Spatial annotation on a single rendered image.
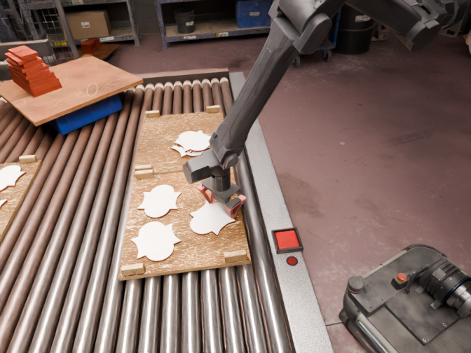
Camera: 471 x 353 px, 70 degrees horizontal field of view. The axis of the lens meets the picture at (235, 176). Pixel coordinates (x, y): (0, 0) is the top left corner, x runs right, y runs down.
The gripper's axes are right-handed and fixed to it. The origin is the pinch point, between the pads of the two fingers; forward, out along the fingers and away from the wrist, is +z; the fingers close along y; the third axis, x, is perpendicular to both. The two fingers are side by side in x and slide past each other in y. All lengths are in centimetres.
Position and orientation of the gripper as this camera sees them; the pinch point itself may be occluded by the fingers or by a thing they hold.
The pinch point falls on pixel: (221, 208)
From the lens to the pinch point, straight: 103.6
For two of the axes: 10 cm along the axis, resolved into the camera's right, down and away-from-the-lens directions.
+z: 0.1, 7.8, 6.2
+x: 6.9, -4.6, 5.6
